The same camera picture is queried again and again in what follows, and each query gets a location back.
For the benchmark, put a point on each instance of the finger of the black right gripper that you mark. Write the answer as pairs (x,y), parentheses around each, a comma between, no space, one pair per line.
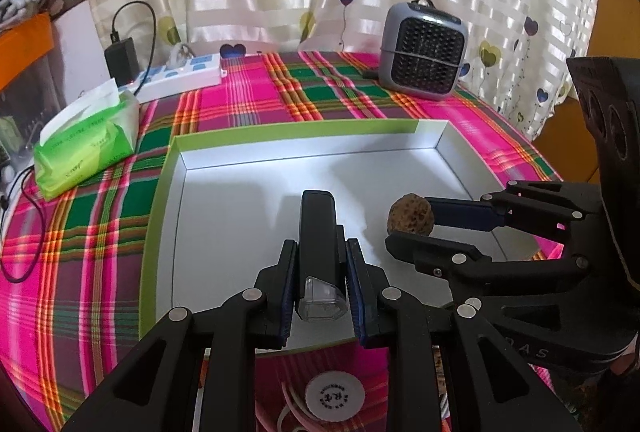
(454,259)
(522,205)

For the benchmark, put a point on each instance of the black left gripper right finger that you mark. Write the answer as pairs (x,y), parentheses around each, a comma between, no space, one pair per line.
(489,386)

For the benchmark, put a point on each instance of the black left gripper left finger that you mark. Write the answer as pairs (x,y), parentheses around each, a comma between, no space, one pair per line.
(196,371)

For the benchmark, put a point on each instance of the brown walnut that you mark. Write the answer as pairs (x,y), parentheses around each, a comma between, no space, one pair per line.
(411,214)

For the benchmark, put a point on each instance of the plaid pink green tablecloth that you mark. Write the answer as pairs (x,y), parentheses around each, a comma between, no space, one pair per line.
(74,311)

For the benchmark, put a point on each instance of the white round cap disc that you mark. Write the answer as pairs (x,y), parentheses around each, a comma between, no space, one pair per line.
(334,396)

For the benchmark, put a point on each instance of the green and white shallow box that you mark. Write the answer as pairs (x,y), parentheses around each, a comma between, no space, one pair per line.
(227,200)

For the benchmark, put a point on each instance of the grey portable fan heater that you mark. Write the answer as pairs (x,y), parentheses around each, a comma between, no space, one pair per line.
(422,50)

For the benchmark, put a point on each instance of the green tissue pack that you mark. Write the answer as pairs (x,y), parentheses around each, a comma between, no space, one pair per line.
(94,132)

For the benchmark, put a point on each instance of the white power strip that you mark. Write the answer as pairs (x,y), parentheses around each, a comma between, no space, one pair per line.
(184,72)

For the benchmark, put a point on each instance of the orange plastic tray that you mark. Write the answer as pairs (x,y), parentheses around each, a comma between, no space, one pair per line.
(23,45)

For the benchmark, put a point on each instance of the black power adapter with cable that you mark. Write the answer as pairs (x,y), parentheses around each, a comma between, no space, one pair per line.
(121,57)

